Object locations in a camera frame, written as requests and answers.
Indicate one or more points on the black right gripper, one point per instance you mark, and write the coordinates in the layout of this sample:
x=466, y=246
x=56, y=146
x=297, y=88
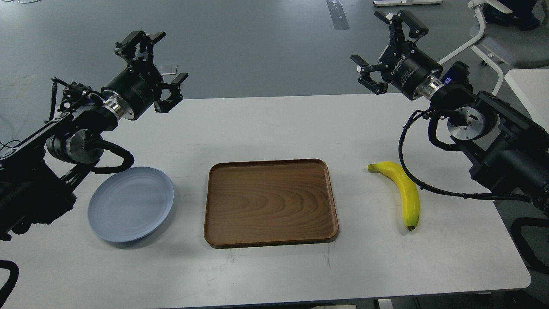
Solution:
x=407, y=73

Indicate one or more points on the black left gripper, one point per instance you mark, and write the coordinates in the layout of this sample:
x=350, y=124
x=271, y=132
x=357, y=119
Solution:
x=140, y=86

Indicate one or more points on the blue round plate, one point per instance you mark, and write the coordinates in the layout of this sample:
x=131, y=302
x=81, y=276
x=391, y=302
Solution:
x=131, y=205

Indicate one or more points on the yellow banana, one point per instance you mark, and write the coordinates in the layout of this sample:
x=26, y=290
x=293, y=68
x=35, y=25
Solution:
x=410, y=200

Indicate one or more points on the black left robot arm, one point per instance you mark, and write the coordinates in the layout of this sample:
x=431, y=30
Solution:
x=40, y=174

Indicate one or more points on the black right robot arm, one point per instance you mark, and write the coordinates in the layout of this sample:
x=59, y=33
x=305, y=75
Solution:
x=508, y=151

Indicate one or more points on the white office chair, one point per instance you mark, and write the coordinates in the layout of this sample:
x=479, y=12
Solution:
x=519, y=49

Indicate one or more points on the white side table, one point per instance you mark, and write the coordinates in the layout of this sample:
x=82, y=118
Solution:
x=531, y=86

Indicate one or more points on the brown wooden tray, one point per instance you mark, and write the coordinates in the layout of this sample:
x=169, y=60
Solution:
x=266, y=203

